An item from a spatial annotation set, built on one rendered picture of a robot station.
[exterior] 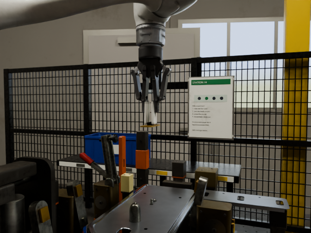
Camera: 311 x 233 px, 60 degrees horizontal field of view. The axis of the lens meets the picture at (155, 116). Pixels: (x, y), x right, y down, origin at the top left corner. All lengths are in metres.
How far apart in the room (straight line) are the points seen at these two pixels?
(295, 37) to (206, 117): 0.53
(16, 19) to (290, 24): 1.12
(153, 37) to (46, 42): 2.80
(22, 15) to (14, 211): 0.45
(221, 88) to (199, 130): 0.23
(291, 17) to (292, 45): 0.13
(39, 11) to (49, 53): 2.77
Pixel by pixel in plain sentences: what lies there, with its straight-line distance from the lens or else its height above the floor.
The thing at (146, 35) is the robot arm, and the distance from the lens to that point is 0.82.
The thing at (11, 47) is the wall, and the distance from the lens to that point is 3.75.
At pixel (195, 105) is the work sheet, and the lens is 1.36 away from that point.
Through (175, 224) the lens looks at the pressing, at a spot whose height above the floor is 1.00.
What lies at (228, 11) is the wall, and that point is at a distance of 3.32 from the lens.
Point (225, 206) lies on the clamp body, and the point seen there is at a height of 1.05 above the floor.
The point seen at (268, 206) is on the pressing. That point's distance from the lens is 0.95.
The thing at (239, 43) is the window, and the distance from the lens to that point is 3.23.
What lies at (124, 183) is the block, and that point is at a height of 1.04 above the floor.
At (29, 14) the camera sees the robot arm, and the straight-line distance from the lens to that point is 0.75.
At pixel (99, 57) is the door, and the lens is 3.23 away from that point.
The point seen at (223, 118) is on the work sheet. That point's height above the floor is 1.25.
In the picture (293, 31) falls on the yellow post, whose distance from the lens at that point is 1.42.
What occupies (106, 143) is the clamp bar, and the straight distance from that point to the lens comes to 0.90.
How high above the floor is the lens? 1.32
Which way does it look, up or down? 3 degrees down
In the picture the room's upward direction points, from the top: straight up
